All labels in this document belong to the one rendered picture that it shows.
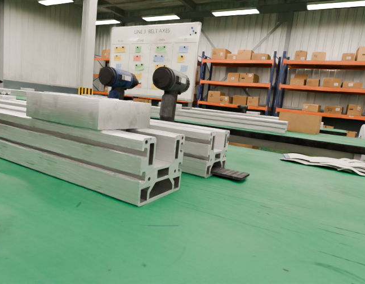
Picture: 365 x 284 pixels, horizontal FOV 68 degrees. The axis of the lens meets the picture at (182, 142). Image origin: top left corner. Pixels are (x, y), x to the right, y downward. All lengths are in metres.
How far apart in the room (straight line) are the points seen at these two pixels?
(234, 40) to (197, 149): 11.40
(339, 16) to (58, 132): 11.14
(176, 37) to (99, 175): 3.52
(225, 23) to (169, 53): 8.50
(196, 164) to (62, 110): 0.24
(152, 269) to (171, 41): 3.70
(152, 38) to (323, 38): 8.03
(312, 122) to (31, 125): 2.13
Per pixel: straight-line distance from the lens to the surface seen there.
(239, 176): 0.51
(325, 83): 9.94
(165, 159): 0.39
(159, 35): 3.99
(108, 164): 0.36
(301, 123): 2.38
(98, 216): 0.32
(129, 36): 4.31
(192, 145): 0.50
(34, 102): 0.47
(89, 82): 9.10
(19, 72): 13.81
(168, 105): 0.72
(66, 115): 0.41
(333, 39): 11.19
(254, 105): 10.23
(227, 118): 2.05
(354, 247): 0.35
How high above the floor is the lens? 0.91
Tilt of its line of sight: 8 degrees down
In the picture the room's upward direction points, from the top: 6 degrees clockwise
